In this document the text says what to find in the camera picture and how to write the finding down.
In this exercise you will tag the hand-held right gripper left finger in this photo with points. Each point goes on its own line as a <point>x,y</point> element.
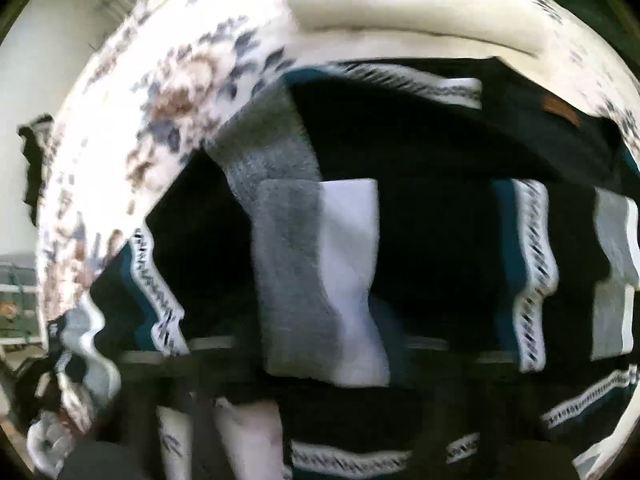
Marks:
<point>220,372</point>

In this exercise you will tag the metal shelf rack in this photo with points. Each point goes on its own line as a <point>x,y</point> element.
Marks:
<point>20,300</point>

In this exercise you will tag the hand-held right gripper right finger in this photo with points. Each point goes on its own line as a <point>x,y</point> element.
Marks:
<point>450,377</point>

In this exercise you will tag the floral bed sheet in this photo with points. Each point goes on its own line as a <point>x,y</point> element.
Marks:
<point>165,85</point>

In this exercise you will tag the striped knit sweater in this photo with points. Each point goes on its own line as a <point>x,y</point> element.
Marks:
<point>425,210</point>

